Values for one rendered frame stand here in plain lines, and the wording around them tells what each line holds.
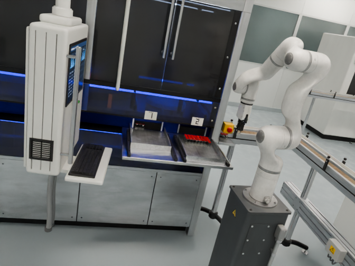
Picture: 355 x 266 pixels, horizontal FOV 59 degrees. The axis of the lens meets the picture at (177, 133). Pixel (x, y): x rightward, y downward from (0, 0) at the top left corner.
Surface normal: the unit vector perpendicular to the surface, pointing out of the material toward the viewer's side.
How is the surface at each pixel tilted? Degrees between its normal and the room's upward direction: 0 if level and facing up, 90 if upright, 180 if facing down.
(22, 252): 0
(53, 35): 90
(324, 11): 90
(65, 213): 90
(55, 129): 90
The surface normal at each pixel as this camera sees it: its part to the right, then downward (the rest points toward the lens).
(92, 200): 0.16, 0.38
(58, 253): 0.19, -0.92
